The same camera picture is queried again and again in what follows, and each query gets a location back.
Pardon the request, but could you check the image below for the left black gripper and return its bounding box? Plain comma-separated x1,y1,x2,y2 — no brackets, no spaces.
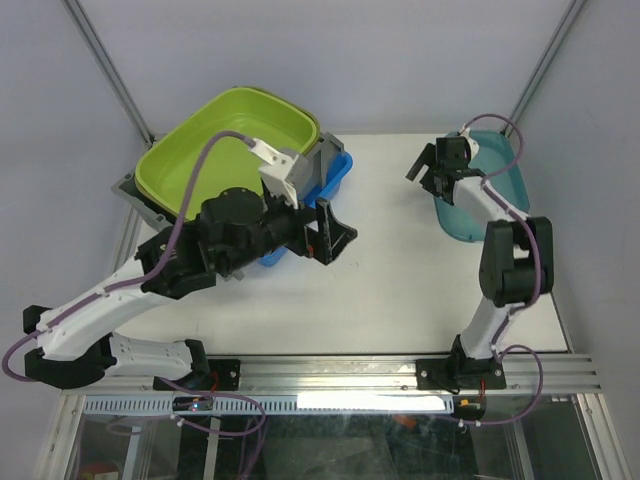
223,186,358,278

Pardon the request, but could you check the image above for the large grey crate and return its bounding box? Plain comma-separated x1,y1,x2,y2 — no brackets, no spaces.
109,130,347,281

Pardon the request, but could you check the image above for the teal transparent container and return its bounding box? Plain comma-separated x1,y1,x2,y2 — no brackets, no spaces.
432,129,531,244

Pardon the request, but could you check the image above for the olive green slotted basket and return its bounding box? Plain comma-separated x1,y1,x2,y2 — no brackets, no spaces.
134,88,322,226

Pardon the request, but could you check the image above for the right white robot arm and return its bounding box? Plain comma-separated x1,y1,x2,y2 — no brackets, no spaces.
406,134,554,394

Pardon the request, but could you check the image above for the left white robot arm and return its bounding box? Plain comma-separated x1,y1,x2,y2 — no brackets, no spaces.
23,135,357,390

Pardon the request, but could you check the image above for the blue plastic tray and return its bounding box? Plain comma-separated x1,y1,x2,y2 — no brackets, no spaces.
258,152,353,267

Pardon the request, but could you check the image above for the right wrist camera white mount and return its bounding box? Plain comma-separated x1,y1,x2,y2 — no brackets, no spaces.
457,126,480,159

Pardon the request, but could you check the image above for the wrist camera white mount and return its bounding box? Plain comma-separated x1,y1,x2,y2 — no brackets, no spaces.
249,138,313,210
457,126,480,159

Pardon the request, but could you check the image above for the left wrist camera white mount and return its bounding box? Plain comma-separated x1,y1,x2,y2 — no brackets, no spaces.
249,138,313,210

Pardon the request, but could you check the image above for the right aluminium frame post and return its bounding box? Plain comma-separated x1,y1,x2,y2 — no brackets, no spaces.
510,0,591,128

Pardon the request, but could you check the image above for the aluminium frame post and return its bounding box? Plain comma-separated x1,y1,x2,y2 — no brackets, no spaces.
62,0,155,148
510,0,591,128

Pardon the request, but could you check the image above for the white slotted cable duct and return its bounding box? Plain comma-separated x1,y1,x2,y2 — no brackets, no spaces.
84,392,454,416

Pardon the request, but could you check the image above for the aluminium mounting rail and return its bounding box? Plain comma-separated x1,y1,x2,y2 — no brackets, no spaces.
62,353,599,401

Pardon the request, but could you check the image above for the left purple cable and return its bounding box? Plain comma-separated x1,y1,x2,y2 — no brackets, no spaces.
2,130,269,480

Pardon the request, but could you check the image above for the left aluminium frame post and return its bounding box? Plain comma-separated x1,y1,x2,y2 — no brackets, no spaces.
62,0,155,148

